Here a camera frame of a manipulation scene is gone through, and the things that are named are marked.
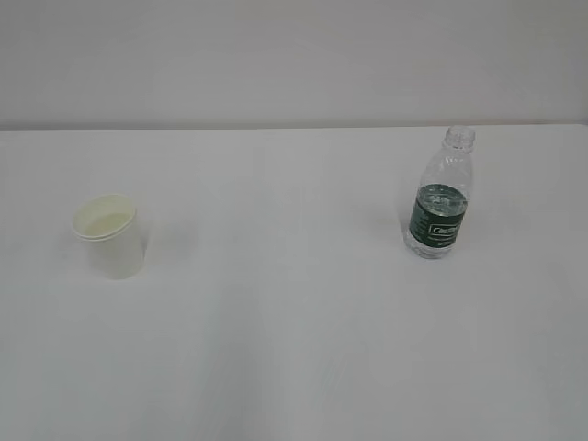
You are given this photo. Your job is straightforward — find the clear water bottle green label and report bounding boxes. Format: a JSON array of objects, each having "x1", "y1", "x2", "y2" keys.
[{"x1": 404, "y1": 126, "x2": 476, "y2": 259}]

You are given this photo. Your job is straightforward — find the white paper cup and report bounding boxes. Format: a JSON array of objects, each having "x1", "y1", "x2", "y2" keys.
[{"x1": 72, "y1": 194, "x2": 144, "y2": 280}]

